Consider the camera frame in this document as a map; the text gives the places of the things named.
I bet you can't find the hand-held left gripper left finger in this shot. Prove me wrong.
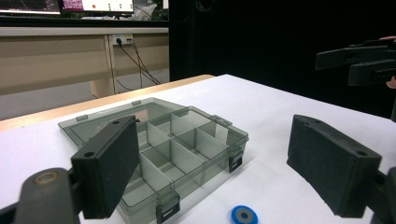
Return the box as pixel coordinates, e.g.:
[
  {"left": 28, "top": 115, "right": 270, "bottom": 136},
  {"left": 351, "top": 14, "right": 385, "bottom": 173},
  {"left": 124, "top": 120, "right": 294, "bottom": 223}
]
[{"left": 70, "top": 115, "right": 141, "bottom": 220}]

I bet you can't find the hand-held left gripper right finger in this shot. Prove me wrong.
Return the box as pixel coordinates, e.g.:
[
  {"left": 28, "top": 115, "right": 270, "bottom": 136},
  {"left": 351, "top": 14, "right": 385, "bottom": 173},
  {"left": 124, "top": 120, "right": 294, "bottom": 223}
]
[{"left": 286, "top": 114, "right": 383, "bottom": 218}]

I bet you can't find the clear grey compartment organizer box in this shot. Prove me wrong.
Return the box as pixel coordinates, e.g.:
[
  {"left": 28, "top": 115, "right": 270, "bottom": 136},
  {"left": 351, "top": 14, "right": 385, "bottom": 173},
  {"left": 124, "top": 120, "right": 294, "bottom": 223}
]
[{"left": 58, "top": 96, "right": 250, "bottom": 224}]

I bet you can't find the black curtain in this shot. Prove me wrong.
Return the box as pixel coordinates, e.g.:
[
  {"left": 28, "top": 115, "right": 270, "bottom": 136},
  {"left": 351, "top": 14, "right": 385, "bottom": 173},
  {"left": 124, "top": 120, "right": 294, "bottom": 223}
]
[{"left": 168, "top": 0, "right": 396, "bottom": 119}]

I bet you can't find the blue round tape roll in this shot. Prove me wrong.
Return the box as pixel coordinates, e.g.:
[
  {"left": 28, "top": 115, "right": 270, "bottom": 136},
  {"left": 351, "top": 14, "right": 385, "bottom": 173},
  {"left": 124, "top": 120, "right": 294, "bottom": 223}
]
[{"left": 230, "top": 204, "right": 260, "bottom": 224}]

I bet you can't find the beige office desk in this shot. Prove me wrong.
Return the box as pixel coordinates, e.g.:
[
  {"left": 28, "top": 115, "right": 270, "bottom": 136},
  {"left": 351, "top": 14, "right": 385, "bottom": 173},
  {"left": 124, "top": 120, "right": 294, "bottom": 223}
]
[{"left": 0, "top": 26, "right": 170, "bottom": 98}]

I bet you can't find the bright screen computer monitor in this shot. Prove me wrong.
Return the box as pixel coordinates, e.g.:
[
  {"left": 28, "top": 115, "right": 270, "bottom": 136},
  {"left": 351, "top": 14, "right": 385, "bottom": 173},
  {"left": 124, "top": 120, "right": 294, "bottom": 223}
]
[{"left": 60, "top": 0, "right": 135, "bottom": 15}]

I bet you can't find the dark screen computer monitor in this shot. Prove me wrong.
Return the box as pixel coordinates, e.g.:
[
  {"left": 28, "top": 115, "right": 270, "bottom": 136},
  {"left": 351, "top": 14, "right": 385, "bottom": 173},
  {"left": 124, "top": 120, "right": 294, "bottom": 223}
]
[{"left": 0, "top": 0, "right": 62, "bottom": 16}]

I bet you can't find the black power cable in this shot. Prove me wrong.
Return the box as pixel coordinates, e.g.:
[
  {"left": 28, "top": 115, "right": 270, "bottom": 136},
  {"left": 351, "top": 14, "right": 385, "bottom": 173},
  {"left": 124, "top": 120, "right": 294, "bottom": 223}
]
[
  {"left": 126, "top": 38, "right": 148, "bottom": 90},
  {"left": 115, "top": 37, "right": 162, "bottom": 86}
]

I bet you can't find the white wall power outlet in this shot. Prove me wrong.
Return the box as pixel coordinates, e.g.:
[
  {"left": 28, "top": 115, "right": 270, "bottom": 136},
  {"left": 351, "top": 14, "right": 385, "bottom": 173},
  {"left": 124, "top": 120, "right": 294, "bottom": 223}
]
[{"left": 111, "top": 34, "right": 134, "bottom": 46}]

